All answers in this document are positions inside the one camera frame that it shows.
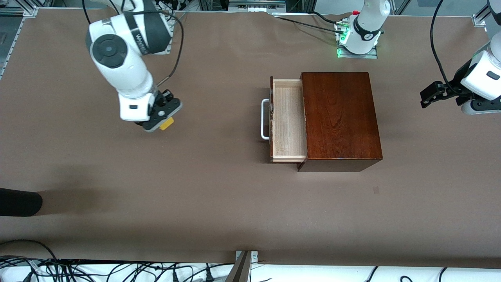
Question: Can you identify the aluminium table edge rail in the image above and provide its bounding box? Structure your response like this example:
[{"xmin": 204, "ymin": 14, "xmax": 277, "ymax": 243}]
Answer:
[{"xmin": 0, "ymin": 0, "xmax": 40, "ymax": 81}]

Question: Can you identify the dark brown wooden cabinet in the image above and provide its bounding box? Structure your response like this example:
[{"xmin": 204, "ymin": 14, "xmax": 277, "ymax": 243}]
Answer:
[{"xmin": 297, "ymin": 72, "xmax": 383, "ymax": 173}]

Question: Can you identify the tangled black cable bundle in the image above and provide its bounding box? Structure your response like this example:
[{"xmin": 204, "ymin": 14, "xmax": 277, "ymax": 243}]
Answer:
[{"xmin": 0, "ymin": 255, "xmax": 235, "ymax": 282}]

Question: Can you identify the aluminium frame corner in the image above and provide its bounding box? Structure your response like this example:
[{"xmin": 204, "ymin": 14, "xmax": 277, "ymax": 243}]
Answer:
[{"xmin": 472, "ymin": 8, "xmax": 492, "ymax": 27}]

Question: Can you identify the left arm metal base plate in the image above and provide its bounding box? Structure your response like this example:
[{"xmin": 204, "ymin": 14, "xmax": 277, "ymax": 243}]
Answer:
[{"xmin": 337, "ymin": 45, "xmax": 378, "ymax": 59}]

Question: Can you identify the metal table clamp bracket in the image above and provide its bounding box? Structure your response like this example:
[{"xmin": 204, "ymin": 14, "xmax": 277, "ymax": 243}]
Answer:
[{"xmin": 226, "ymin": 251, "xmax": 259, "ymax": 282}]

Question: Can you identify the grey power strip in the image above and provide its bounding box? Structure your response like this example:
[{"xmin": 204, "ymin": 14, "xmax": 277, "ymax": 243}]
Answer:
[{"xmin": 229, "ymin": 0, "xmax": 286, "ymax": 10}]

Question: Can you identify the black cylindrical object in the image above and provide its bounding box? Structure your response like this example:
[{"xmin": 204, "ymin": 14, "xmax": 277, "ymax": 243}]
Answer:
[{"xmin": 0, "ymin": 188, "xmax": 43, "ymax": 217}]

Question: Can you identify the black cable to arm base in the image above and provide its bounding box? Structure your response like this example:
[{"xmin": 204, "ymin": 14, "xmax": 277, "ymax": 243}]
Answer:
[{"xmin": 274, "ymin": 12, "xmax": 341, "ymax": 34}]

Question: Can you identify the arching black floor cable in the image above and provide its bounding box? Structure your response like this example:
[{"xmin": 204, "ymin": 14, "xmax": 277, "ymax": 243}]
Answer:
[{"xmin": 0, "ymin": 240, "xmax": 59, "ymax": 262}]

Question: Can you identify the wooden drawer with white handle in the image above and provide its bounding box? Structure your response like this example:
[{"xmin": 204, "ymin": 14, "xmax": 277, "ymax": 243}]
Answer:
[{"xmin": 261, "ymin": 76, "xmax": 308, "ymax": 163}]

